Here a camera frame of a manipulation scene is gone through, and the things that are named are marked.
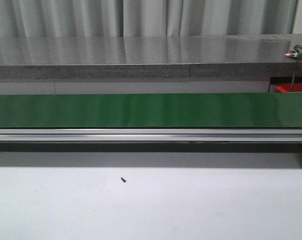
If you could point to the green conveyor belt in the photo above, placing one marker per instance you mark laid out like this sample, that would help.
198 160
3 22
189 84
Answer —
152 110

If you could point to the grey stone counter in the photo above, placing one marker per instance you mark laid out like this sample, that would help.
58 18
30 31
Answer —
258 56

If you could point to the red plastic tray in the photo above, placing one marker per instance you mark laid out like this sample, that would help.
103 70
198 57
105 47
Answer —
285 88

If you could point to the small green circuit board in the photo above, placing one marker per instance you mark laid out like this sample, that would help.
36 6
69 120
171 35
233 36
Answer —
294 54

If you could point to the grey curtain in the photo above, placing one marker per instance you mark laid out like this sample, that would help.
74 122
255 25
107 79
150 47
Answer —
149 18

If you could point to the aluminium conveyor frame rail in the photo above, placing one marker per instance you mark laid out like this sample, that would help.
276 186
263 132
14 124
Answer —
173 140

